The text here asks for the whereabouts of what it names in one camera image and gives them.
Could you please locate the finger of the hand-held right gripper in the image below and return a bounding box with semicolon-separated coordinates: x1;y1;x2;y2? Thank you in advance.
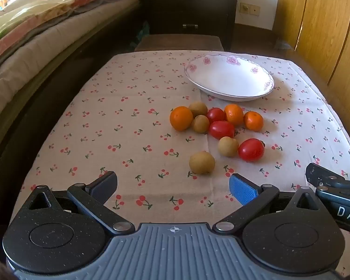
315;185;350;205
305;163;350;191

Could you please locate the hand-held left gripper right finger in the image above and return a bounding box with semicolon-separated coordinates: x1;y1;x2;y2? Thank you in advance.
212;173;323;235

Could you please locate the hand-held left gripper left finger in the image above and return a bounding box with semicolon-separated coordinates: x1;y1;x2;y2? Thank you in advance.
28;171;135;235

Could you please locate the red tomato with stem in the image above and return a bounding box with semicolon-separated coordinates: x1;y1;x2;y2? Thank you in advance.
238;138;266;162

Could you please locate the brown longan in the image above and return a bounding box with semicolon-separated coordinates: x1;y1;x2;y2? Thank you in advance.
217;136;240;157
188;102;208;118
189;151;216;175
191;115;210;133

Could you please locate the small orange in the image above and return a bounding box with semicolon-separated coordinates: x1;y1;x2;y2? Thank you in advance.
224;104;244;127
244;111;264;131

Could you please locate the large orange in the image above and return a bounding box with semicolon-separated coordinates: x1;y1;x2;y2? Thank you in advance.
170;106;193;132

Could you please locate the white floral-rimmed plate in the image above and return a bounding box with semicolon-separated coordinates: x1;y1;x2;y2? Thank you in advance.
184;54;275;102

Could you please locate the cherry print tablecloth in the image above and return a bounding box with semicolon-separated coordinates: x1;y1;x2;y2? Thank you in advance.
11;50;350;276

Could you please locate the light wooden wardrobe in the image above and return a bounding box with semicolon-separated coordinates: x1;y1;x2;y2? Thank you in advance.
273;0;350;104

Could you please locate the teal cloth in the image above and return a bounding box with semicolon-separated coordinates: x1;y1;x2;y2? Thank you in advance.
130;21;150;50

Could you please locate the brown wooden stool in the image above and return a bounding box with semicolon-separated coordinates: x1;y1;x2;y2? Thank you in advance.
134;34;224;53

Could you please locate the floral blanket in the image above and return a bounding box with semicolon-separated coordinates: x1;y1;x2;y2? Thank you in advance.
0;0;144;66

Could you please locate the dark wooden nightstand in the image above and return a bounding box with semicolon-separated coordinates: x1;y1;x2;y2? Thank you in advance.
141;0;240;51

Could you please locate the dark wooden bed frame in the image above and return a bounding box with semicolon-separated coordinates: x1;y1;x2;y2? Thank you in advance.
0;4;148;225

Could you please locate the beige wall socket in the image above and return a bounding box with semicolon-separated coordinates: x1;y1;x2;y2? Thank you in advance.
239;2;261;16

